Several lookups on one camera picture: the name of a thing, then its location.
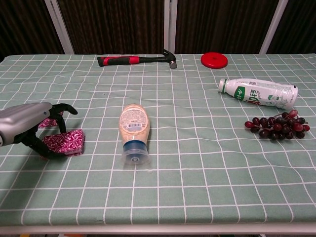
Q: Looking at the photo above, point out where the dark red grape bunch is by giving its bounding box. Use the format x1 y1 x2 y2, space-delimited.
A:
244 110 311 141

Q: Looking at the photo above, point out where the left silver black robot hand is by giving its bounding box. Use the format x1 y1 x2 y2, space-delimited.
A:
0 102 79 160

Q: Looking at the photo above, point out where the white green-print plastic bottle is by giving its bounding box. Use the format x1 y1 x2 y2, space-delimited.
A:
218 78 299 110

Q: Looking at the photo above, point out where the dark ribbed partition panel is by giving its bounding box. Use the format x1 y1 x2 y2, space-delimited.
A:
174 0 281 55
267 0 316 54
0 0 65 62
56 0 166 55

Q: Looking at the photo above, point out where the red round disc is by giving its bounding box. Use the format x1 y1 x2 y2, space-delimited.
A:
200 52 229 70

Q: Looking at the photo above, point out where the green checkered tablecloth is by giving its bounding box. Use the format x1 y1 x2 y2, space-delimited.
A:
0 53 316 227

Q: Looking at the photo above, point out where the beige squeeze sauce bottle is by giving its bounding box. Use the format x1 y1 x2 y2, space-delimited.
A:
119 103 151 165

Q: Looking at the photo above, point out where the grey aluminium partition post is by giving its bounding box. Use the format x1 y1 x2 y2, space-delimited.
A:
164 0 178 54
259 0 289 54
44 0 75 55

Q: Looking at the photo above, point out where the red black claw hammer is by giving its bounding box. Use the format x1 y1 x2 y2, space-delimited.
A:
97 49 178 70

